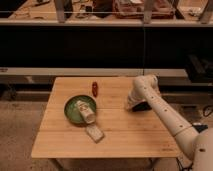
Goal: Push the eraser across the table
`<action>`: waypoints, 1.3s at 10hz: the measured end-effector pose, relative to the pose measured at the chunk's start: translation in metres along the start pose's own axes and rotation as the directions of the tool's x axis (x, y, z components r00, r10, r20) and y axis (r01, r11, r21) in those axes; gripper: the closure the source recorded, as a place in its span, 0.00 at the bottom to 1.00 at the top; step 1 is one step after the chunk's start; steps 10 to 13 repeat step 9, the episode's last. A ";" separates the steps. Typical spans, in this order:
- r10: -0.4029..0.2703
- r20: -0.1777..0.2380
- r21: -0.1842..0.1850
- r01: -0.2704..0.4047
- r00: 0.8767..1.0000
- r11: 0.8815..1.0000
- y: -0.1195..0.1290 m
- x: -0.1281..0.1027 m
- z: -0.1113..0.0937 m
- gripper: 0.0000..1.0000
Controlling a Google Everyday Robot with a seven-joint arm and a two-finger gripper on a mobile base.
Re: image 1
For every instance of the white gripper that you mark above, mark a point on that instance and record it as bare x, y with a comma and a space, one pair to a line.
133, 102

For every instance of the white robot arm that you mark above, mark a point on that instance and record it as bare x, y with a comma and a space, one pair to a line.
197, 147

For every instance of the wooden table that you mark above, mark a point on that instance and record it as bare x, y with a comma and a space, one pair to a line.
127, 134

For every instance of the white cup on plate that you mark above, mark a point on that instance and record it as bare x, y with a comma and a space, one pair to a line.
87, 113

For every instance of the red chili pepper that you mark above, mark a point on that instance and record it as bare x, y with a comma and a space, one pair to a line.
95, 89

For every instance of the green round plate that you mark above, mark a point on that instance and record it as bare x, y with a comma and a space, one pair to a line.
71, 112

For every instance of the black box on right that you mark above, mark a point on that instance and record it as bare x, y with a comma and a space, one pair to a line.
199, 70

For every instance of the grey shelf rail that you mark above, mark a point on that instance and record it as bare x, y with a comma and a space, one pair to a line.
107, 23

